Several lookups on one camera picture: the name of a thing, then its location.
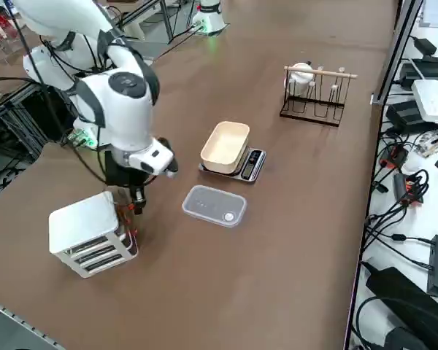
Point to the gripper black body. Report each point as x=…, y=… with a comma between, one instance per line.
x=118, y=175

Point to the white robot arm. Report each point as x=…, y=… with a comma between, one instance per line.
x=120, y=109
x=210, y=18

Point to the silver digital kitchen scale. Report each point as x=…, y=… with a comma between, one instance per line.
x=253, y=164

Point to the long black box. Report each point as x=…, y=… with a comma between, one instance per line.
x=409, y=74

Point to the white router box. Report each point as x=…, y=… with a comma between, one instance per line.
x=432, y=100

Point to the clear plastic container lid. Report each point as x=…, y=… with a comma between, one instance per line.
x=211, y=204

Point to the cream rectangular bowl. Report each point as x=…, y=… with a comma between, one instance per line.
x=237, y=146

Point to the white smiley mug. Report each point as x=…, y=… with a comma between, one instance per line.
x=301, y=78

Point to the black power adapter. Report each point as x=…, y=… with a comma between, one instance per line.
x=403, y=114

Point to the black bulky device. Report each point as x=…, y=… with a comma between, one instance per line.
x=405, y=302

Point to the black power brick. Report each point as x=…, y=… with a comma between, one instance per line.
x=425, y=45

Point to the aluminium frame rail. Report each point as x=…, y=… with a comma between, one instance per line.
x=7, y=321

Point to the aluminium frame post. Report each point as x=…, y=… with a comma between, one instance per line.
x=398, y=51

